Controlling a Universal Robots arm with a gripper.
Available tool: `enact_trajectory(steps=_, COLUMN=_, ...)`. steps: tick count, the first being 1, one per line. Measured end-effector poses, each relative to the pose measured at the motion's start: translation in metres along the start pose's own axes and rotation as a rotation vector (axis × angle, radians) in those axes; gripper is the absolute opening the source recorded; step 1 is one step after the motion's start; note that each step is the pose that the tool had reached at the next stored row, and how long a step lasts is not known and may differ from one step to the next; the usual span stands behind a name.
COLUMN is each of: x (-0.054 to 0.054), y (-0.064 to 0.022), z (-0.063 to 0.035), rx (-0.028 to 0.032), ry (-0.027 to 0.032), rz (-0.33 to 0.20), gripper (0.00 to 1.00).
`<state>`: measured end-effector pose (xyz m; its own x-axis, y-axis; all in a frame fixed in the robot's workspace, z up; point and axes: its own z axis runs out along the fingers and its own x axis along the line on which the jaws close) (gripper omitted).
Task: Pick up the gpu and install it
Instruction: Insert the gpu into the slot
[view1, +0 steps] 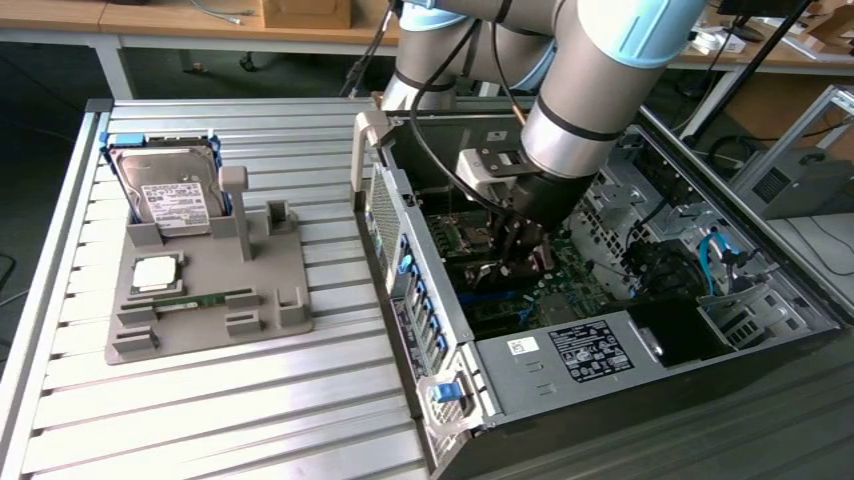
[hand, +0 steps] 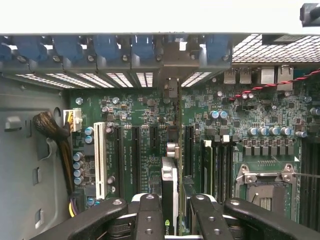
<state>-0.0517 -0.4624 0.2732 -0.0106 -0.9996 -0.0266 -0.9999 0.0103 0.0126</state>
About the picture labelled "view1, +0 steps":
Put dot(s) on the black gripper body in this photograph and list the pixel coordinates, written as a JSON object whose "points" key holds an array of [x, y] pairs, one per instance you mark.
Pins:
{"points": [[551, 200]]}

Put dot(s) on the black graphics card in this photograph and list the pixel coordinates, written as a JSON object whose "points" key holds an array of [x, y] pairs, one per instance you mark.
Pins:
{"points": [[488, 277]]}

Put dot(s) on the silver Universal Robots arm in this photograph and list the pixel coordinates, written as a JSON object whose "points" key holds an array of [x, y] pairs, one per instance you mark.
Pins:
{"points": [[575, 100]]}

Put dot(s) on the CPU socket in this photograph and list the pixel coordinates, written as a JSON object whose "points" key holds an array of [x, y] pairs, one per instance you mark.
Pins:
{"points": [[468, 232]]}

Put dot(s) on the perforated metal drive cage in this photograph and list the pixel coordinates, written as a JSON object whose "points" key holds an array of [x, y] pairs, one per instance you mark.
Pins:
{"points": [[621, 195]]}

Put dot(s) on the green motherboard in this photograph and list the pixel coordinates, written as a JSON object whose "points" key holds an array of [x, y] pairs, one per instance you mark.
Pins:
{"points": [[581, 280]]}

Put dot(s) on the grey chipset heat sink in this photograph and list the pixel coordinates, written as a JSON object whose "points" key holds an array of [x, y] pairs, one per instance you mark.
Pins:
{"points": [[557, 309]]}

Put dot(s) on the grey power supply unit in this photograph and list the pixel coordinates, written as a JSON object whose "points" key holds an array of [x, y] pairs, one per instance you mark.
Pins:
{"points": [[521, 380]]}

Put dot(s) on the blue case latch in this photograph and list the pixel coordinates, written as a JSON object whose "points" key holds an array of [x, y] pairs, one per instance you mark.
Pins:
{"points": [[444, 392]]}

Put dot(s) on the grey box appliance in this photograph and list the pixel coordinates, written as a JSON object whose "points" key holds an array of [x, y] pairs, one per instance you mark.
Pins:
{"points": [[801, 190]]}

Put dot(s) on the white box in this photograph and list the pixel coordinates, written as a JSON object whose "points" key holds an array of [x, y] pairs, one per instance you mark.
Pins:
{"points": [[728, 46]]}

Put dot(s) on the black monitor with stand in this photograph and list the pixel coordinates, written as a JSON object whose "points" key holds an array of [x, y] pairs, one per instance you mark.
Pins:
{"points": [[744, 30]]}

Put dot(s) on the wooden desk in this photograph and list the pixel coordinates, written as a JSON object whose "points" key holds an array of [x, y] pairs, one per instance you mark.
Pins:
{"points": [[67, 15], [788, 60]]}

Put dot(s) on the open black PC case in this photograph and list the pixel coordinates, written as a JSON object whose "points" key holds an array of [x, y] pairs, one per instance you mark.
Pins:
{"points": [[768, 400]]}

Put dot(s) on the grey parts rack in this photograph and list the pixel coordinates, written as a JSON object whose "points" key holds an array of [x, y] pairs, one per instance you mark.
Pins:
{"points": [[214, 325]]}

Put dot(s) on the green RAM stick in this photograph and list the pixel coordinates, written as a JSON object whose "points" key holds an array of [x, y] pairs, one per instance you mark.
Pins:
{"points": [[194, 302]]}

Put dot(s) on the brown cardboard box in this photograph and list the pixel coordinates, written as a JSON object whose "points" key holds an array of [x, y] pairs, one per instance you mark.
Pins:
{"points": [[304, 12]]}

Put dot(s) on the hard disk in blue carrier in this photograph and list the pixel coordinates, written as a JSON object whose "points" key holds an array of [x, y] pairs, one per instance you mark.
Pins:
{"points": [[168, 190]]}

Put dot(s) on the folded cardboard piece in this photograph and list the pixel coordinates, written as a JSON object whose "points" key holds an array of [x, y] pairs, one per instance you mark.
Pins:
{"points": [[837, 30]]}

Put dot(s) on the silver CPU chip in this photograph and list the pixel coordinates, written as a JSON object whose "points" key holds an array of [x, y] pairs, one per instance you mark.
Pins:
{"points": [[156, 275]]}

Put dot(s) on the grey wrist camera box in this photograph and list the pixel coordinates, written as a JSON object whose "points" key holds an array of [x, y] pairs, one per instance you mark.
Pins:
{"points": [[477, 170]]}

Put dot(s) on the metal disk bay bracket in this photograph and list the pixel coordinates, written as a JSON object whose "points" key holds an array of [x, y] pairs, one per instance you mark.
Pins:
{"points": [[741, 320]]}

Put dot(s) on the aluminium profile frame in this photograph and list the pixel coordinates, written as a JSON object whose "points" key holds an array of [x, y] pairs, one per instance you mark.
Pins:
{"points": [[835, 100]]}

